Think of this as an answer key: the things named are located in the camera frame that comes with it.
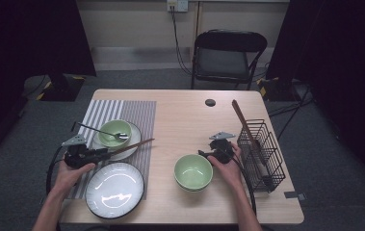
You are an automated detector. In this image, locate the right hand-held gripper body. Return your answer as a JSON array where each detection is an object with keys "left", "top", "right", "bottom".
[{"left": 208, "top": 131, "right": 237, "bottom": 165}]

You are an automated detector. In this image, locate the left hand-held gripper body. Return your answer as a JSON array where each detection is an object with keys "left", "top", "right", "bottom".
[{"left": 62, "top": 134, "right": 91, "bottom": 169}]

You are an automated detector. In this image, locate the green ceramic bowl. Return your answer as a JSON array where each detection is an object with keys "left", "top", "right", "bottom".
[
  {"left": 175, "top": 179, "right": 213, "bottom": 193},
  {"left": 97, "top": 119, "right": 133, "bottom": 149},
  {"left": 173, "top": 154, "right": 214, "bottom": 191}
]

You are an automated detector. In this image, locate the silver metal spoon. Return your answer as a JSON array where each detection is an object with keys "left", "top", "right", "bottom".
[{"left": 77, "top": 122, "right": 130, "bottom": 141}]

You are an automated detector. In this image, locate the white plate with dark rim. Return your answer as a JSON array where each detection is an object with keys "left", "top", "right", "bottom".
[
  {"left": 85, "top": 162, "right": 145, "bottom": 220},
  {"left": 91, "top": 120, "right": 143, "bottom": 162}
]

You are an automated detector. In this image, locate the black wire basket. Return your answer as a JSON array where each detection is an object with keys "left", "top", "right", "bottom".
[{"left": 236, "top": 118, "right": 287, "bottom": 194}]

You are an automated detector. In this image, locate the person's left hand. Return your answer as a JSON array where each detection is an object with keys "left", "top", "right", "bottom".
[{"left": 52, "top": 159, "right": 97, "bottom": 194}]

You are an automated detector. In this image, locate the person's right hand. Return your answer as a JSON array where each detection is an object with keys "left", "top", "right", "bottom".
[{"left": 207, "top": 141, "right": 248, "bottom": 192}]

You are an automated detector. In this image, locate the grey striped placemat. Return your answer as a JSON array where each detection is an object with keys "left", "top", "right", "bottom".
[{"left": 52, "top": 99, "right": 157, "bottom": 200}]

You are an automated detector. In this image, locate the black stand base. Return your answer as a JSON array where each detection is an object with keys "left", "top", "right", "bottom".
[
  {"left": 256, "top": 76, "right": 303, "bottom": 103},
  {"left": 37, "top": 71, "right": 87, "bottom": 103}
]

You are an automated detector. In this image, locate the grey tape strip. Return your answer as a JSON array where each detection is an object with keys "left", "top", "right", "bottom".
[{"left": 283, "top": 191, "right": 307, "bottom": 201}]

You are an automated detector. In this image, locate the black folding chair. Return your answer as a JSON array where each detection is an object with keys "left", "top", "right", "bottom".
[{"left": 190, "top": 29, "right": 269, "bottom": 91}]

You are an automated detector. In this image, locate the black curtain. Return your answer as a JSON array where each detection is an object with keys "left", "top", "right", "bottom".
[
  {"left": 266, "top": 0, "right": 365, "bottom": 193},
  {"left": 0, "top": 0, "right": 97, "bottom": 165}
]

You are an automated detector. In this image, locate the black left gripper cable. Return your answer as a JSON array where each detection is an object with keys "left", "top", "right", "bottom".
[{"left": 45, "top": 145, "right": 67, "bottom": 196}]

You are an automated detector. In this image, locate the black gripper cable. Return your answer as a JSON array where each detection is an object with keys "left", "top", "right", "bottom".
[
  {"left": 45, "top": 145, "right": 67, "bottom": 196},
  {"left": 231, "top": 153, "right": 257, "bottom": 215}
]

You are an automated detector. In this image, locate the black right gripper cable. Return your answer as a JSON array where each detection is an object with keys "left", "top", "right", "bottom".
[{"left": 231, "top": 153, "right": 257, "bottom": 215}]

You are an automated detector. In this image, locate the black floor cable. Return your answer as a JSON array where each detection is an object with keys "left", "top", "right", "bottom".
[
  {"left": 276, "top": 85, "right": 313, "bottom": 141},
  {"left": 267, "top": 98, "right": 315, "bottom": 117}
]

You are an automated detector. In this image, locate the black wall cable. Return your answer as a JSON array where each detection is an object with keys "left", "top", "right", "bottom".
[{"left": 169, "top": 8, "right": 194, "bottom": 76}]

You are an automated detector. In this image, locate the white wall socket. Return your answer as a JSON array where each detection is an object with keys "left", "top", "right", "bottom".
[{"left": 166, "top": 0, "right": 190, "bottom": 13}]

